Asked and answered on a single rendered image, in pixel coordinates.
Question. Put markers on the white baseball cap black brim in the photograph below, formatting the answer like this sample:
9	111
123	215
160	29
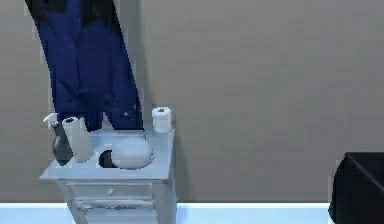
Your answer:
133	153

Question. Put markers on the white toilet paper roll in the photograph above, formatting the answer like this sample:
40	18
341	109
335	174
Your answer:
162	120

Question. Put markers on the grey side table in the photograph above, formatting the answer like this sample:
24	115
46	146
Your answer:
133	190

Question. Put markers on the dark blue curtain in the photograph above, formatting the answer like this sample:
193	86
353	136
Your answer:
90	66

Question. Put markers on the white paper towel roll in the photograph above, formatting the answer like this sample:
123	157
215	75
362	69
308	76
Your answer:
78	138

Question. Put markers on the black spray bottle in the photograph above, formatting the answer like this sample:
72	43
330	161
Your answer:
60	146

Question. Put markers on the black bin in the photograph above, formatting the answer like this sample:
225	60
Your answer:
360	190

